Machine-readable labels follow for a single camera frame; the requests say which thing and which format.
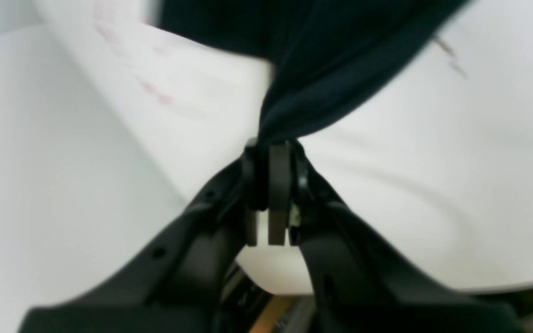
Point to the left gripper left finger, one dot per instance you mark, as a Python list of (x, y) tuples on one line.
[(174, 284)]

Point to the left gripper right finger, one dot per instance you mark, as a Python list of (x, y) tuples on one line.
[(362, 284)]

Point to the black T-shirt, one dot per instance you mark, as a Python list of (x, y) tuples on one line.
[(329, 56)]

